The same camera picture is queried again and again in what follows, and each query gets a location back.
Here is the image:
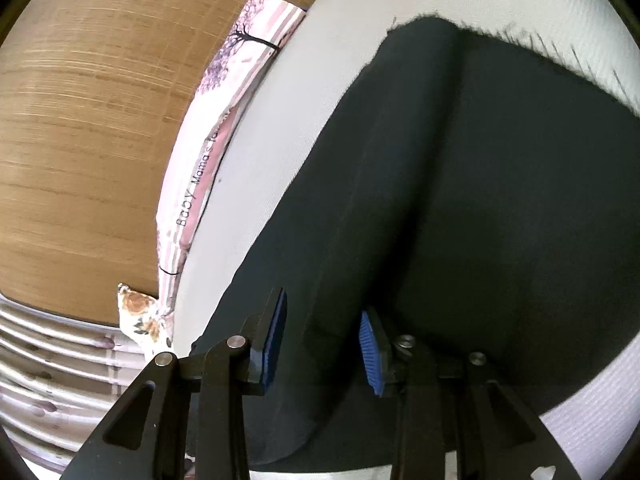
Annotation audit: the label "black pants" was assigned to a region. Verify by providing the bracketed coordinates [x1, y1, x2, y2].
[190, 14, 640, 466]

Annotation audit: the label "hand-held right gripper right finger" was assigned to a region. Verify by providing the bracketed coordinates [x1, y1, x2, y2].
[359, 309, 583, 480]

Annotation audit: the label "floral pillow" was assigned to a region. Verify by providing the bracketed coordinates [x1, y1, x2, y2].
[117, 282, 176, 361]

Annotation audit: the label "pink striped pillow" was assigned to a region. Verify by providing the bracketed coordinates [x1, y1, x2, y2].
[155, 0, 308, 317]

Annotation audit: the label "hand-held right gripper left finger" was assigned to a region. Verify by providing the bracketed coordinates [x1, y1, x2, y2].
[65, 287, 289, 480]

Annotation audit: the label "pale woven mat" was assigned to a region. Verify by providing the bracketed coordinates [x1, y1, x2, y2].
[167, 0, 640, 480]

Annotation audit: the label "pale ribbed panel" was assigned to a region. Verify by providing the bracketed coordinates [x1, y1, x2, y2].
[0, 294, 151, 467]

